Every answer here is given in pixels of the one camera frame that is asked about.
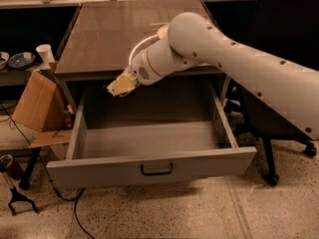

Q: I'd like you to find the black table leg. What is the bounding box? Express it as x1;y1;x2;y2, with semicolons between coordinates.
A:
19;147;41;190

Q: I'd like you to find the black drawer handle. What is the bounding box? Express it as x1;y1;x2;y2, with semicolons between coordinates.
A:
140;163;173;176

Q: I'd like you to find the white paper cup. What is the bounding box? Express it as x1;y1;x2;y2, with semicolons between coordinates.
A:
36;44;55;64

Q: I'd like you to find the grey side shelf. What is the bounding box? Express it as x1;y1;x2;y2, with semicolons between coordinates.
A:
0;63;50;87

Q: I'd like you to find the brown cardboard box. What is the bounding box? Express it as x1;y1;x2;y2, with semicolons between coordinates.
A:
12;69;72;148

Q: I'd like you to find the dark blue plate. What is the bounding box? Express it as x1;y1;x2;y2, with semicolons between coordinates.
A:
8;52;36;71

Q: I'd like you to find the black floor cable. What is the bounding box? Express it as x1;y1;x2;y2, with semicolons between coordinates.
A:
0;102;97;239

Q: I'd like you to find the black office chair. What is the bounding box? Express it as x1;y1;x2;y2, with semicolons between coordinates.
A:
224;0;319;185

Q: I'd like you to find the white bowl at left edge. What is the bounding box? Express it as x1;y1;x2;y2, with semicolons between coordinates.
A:
0;52;10;71

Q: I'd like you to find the black grabber tool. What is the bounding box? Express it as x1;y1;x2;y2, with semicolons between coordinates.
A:
0;154;39;216

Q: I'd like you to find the open grey top drawer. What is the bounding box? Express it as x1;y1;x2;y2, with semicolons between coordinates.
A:
47;80;256;188

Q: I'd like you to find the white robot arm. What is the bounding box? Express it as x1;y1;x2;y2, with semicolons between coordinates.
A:
107;12;319;139

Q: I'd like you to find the grey drawer cabinet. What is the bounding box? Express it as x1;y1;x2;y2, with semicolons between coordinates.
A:
55;0;231;116

